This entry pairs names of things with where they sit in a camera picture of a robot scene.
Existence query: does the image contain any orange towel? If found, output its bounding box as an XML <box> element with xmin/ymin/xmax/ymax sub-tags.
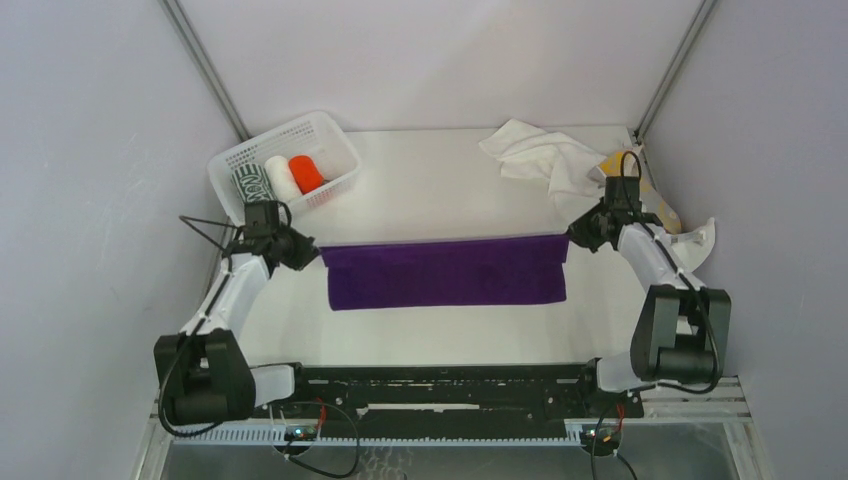
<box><xmin>288</xmin><ymin>155</ymin><xmax>326</xmax><ymax>194</ymax></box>

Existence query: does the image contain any purple towel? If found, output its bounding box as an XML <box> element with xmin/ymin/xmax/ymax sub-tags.
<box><xmin>321</xmin><ymin>234</ymin><xmax>570</xmax><ymax>311</ymax></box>

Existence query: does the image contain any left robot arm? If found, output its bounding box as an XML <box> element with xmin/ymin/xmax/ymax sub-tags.
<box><xmin>153</xmin><ymin>200</ymin><xmax>319</xmax><ymax>438</ymax></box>

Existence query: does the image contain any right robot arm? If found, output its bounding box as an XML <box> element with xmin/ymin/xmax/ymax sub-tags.
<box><xmin>567</xmin><ymin>176</ymin><xmax>731</xmax><ymax>416</ymax></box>

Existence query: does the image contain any large white towel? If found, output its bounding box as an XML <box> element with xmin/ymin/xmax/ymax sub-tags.
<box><xmin>548</xmin><ymin>142</ymin><xmax>716</xmax><ymax>271</ymax></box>

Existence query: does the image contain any grey yellow patterned towel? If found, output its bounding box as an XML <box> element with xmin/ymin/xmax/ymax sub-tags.
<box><xmin>587</xmin><ymin>146</ymin><xmax>683</xmax><ymax>234</ymax></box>

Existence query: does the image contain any rolled white towel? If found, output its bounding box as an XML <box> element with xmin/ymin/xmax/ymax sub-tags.
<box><xmin>264</xmin><ymin>155</ymin><xmax>302</xmax><ymax>202</ymax></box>

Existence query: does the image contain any small white towel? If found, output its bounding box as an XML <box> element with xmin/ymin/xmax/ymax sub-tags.
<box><xmin>479</xmin><ymin>119</ymin><xmax>562</xmax><ymax>181</ymax></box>

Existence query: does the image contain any white plastic basket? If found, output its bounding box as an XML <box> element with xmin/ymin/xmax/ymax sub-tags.
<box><xmin>207</xmin><ymin>111</ymin><xmax>361</xmax><ymax>225</ymax></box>

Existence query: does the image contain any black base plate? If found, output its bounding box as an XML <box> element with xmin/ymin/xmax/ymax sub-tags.
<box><xmin>268</xmin><ymin>364</ymin><xmax>644</xmax><ymax>436</ymax></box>

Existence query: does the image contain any white slotted cable duct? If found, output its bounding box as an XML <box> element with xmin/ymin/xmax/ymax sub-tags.
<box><xmin>175</xmin><ymin>422</ymin><xmax>595</xmax><ymax>447</ymax></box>

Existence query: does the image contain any aluminium corner post right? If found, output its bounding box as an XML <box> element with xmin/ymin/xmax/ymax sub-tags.
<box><xmin>632</xmin><ymin>0</ymin><xmax>720</xmax><ymax>144</ymax></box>

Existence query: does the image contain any aluminium corner post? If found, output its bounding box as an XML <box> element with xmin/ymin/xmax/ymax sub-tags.
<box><xmin>159</xmin><ymin>0</ymin><xmax>252</xmax><ymax>141</ymax></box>
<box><xmin>632</xmin><ymin>0</ymin><xmax>720</xmax><ymax>144</ymax></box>

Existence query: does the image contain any aluminium corner post left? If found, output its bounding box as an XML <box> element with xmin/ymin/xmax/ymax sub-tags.
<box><xmin>159</xmin><ymin>0</ymin><xmax>252</xmax><ymax>141</ymax></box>

